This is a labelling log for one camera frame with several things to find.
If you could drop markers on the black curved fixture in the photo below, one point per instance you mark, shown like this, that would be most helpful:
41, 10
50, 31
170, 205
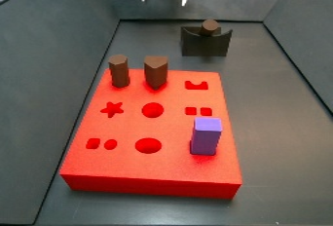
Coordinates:
196, 45

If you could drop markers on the brown heart-shaped peg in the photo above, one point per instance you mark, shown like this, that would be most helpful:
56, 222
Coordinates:
155, 71

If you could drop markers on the red foam shape board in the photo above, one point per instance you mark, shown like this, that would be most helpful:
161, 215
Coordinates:
131, 145

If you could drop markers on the brown oval cylinder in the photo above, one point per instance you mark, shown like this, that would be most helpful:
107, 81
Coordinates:
208, 28

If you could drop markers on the purple rectangular block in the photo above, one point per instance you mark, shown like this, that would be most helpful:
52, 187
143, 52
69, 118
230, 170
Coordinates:
206, 133

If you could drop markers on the brown hexagonal peg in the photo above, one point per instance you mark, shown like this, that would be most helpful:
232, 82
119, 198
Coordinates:
119, 70

